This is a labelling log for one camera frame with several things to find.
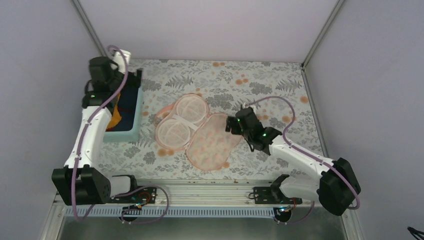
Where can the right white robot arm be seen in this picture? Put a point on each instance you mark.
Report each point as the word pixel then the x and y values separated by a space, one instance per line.
pixel 332 183

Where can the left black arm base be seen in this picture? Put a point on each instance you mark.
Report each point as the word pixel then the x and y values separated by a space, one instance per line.
pixel 136 200

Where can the floral patterned table mat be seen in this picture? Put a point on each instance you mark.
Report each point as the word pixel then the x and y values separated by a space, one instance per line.
pixel 281 100

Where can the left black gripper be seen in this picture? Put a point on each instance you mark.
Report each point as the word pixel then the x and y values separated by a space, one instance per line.
pixel 132 78

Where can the orange lace bra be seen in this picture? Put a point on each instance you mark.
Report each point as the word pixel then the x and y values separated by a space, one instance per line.
pixel 115 119

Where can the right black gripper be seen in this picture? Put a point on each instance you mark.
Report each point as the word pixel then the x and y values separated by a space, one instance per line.
pixel 230 120

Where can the light blue plastic bin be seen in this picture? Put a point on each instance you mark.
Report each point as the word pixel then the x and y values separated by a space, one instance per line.
pixel 133 134

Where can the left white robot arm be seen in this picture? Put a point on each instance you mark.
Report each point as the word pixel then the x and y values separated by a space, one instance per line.
pixel 84 160

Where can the peach floral mesh laundry bag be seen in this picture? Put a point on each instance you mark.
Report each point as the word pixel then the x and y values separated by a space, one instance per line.
pixel 188 125

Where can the navy red bra upper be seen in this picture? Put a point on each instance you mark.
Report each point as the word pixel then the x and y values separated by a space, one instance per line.
pixel 127 104

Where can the aluminium front rail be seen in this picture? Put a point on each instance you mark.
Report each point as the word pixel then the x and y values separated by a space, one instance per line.
pixel 174 192

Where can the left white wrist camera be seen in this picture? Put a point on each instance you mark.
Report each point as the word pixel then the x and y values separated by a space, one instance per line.
pixel 121 60

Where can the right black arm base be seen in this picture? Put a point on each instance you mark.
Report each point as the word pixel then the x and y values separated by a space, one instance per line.
pixel 267 196

